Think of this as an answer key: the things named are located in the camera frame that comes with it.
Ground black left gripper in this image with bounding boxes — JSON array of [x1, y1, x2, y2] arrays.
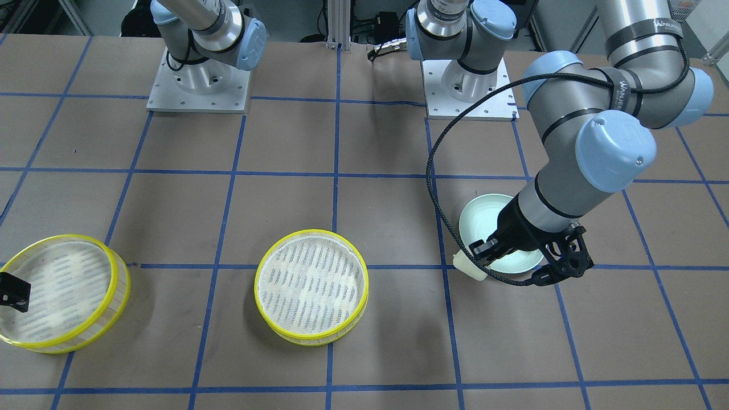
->
[[469, 196, 594, 286]]

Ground white steamed bun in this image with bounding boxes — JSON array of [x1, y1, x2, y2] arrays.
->
[[452, 250, 487, 282]]

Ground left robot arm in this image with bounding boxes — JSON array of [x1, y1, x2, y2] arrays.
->
[[426, 1, 714, 286]]

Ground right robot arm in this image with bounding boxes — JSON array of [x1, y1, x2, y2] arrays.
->
[[151, 1, 267, 73]]

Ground yellow steamer basket centre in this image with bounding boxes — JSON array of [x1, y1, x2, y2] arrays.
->
[[253, 229, 370, 347]]

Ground light green plate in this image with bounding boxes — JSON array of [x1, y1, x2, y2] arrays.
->
[[458, 194, 543, 274]]

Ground black braided cable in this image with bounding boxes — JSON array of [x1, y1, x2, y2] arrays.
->
[[425, 34, 691, 286]]

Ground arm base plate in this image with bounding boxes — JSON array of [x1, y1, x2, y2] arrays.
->
[[421, 59, 519, 121], [146, 51, 251, 114]]

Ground aluminium frame post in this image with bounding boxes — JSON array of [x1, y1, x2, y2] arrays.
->
[[325, 0, 352, 54]]

